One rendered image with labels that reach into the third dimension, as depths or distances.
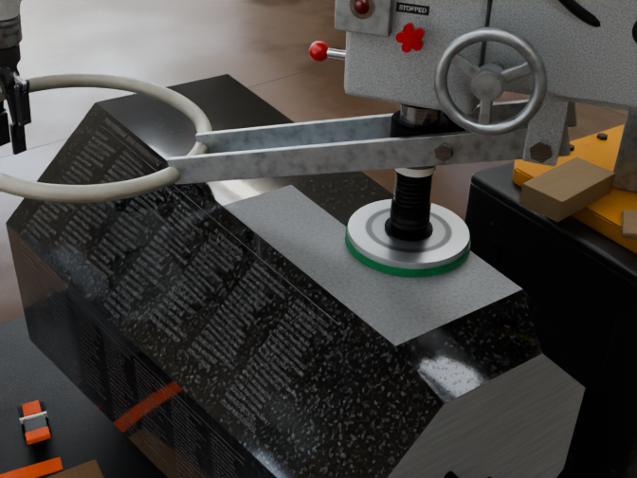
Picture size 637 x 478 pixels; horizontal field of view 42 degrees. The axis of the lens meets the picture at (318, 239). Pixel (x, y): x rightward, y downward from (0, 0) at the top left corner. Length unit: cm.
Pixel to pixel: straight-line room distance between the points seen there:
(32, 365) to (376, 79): 164
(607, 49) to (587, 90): 6
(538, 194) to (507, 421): 55
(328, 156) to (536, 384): 50
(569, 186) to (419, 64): 70
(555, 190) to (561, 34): 67
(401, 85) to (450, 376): 44
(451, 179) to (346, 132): 211
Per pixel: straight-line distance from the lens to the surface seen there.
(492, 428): 139
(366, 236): 142
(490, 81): 112
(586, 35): 116
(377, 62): 122
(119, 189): 145
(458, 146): 129
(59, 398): 246
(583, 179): 185
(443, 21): 117
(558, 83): 119
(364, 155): 134
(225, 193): 160
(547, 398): 147
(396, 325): 127
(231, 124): 187
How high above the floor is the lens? 166
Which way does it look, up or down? 33 degrees down
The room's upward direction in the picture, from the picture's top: 2 degrees clockwise
